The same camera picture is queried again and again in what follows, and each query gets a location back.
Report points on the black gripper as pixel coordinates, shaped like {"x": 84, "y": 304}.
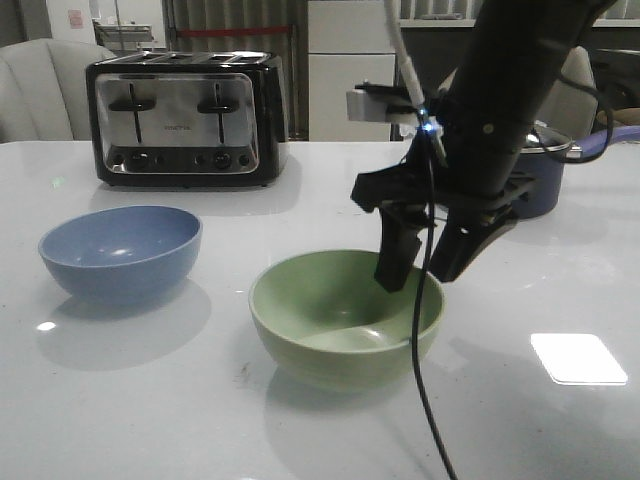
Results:
{"x": 401, "y": 194}

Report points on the green bowl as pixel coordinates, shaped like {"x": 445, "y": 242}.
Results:
{"x": 326, "y": 322}

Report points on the blue bowl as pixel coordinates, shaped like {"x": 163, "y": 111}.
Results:
{"x": 124, "y": 255}

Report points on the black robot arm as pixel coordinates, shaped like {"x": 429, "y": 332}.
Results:
{"x": 464, "y": 151}

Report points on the dark blue saucepan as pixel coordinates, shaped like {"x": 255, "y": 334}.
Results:
{"x": 546, "y": 169}

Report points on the glass pot lid blue knob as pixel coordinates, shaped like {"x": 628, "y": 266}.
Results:
{"x": 542, "y": 138}

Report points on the dark grey counter unit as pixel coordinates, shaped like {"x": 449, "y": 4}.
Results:
{"x": 436, "y": 48}

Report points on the beige chair on right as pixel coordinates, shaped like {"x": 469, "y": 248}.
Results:
{"x": 575, "y": 95}

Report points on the beige chair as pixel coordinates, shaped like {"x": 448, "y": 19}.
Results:
{"x": 43, "y": 89}
{"x": 575, "y": 95}

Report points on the white cabinet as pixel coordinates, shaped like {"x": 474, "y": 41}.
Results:
{"x": 347, "y": 44}

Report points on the black and chrome toaster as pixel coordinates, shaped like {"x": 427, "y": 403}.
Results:
{"x": 188, "y": 119}

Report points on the beige chair on left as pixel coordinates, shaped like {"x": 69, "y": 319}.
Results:
{"x": 43, "y": 89}

